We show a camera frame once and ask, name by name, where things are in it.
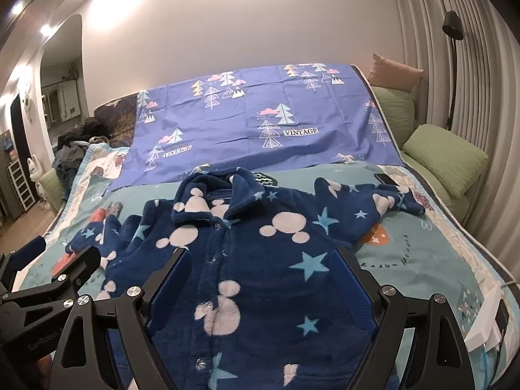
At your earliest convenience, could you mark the navy fleece star pajama top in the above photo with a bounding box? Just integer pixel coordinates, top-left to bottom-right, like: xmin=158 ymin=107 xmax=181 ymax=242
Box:
xmin=66 ymin=168 xmax=425 ymax=389

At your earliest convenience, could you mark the dark clothes pile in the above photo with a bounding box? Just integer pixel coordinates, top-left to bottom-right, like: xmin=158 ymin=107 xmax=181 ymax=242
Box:
xmin=52 ymin=117 xmax=110 ymax=180

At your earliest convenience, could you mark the white charger block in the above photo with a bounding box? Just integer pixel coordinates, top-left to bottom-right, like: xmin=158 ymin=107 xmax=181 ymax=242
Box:
xmin=464 ymin=285 xmax=503 ymax=353

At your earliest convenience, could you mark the green cushion left side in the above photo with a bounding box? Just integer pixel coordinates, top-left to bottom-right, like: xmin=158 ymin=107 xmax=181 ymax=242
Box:
xmin=38 ymin=168 xmax=63 ymax=215

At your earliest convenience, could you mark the white ladder shelf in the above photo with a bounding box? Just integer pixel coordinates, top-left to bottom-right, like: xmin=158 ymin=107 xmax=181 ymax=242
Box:
xmin=7 ymin=159 xmax=35 ymax=212

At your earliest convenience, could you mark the teal patterned blanket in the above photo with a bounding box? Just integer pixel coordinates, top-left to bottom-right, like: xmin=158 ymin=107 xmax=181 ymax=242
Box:
xmin=16 ymin=145 xmax=513 ymax=390

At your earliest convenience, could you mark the dark brown bed cover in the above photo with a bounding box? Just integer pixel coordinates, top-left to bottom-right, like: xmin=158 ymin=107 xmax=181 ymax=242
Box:
xmin=93 ymin=93 xmax=137 ymax=148

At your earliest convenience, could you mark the green pillow front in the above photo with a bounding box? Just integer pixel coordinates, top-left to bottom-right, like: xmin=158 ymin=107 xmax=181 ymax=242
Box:
xmin=403 ymin=124 xmax=488 ymax=198

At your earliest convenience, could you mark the green pillow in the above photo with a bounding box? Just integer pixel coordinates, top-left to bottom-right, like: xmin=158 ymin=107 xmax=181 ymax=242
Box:
xmin=403 ymin=124 xmax=488 ymax=198
xmin=372 ymin=86 xmax=415 ymax=149

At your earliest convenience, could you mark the purple tree print sheet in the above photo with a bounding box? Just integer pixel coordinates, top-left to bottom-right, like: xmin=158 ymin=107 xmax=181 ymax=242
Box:
xmin=111 ymin=62 xmax=403 ymax=190

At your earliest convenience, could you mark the green pillow rear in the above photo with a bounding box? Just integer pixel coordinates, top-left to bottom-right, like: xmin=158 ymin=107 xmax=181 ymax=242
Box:
xmin=372 ymin=86 xmax=415 ymax=149

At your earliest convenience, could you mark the peach pillow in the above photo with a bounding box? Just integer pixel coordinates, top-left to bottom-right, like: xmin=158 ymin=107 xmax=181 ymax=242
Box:
xmin=368 ymin=53 xmax=424 ymax=93

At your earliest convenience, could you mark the black floor lamp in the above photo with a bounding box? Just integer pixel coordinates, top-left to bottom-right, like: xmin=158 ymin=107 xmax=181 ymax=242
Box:
xmin=442 ymin=11 xmax=464 ymax=130

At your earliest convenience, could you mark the beige pleated curtain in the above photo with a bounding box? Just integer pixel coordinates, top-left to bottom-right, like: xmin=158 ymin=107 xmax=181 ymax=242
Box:
xmin=396 ymin=0 xmax=519 ymax=257

